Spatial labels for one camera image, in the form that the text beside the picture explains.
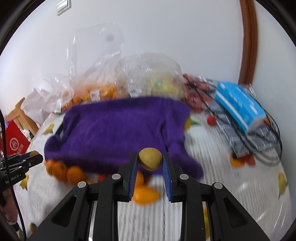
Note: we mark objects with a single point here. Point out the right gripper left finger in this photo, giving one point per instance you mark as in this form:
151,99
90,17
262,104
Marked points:
90,208

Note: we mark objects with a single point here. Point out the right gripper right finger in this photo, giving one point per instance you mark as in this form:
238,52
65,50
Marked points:
227,218

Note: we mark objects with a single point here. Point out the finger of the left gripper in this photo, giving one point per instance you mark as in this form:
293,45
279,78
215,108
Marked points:
27,155
27,163

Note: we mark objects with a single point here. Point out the large orange mandarin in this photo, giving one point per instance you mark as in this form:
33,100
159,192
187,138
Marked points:
75,175

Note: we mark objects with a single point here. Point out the oval orange kumquat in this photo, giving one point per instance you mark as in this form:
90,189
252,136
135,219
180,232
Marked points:
145,195

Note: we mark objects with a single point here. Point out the small tan longan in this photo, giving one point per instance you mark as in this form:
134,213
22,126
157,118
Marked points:
150,158

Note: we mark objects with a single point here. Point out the person's left hand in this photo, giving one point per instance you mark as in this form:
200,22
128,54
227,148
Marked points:
10,209

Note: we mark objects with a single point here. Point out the red paper bag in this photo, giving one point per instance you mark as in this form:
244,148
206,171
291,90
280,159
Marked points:
16,142

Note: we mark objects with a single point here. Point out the cherry tomato near towel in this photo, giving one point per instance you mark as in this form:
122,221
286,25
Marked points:
101,178

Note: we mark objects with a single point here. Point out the wooden chair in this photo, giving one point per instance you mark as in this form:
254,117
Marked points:
23,122

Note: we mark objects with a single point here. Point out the small orange kumquat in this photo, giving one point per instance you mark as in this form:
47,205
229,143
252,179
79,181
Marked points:
139,179

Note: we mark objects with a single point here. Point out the white plastic bag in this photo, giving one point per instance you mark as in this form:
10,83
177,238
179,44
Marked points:
40,103

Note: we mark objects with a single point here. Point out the clear bag with tomatoes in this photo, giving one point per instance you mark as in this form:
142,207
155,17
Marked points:
60,97

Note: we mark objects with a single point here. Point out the purple towel on tray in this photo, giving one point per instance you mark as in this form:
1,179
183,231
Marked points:
100,137

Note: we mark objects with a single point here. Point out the checkered grey cloth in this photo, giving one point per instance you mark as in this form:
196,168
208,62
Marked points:
263,141

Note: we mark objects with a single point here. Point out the red cherry tomato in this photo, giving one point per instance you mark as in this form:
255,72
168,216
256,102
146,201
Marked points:
211,120

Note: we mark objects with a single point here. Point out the clear bag of kumquats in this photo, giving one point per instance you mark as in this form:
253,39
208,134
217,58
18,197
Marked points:
92,55

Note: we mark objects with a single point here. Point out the blue tissue box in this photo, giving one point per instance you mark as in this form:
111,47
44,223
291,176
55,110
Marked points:
240,105

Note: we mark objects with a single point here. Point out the bag of red dates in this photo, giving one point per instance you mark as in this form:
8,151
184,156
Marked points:
197,92

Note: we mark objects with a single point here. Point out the clear bag yellow fruit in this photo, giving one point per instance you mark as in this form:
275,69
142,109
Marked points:
150,74

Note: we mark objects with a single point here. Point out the brown door frame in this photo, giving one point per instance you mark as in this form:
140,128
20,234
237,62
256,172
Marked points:
250,42

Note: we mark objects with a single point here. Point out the white wall switch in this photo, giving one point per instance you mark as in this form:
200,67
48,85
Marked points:
63,6

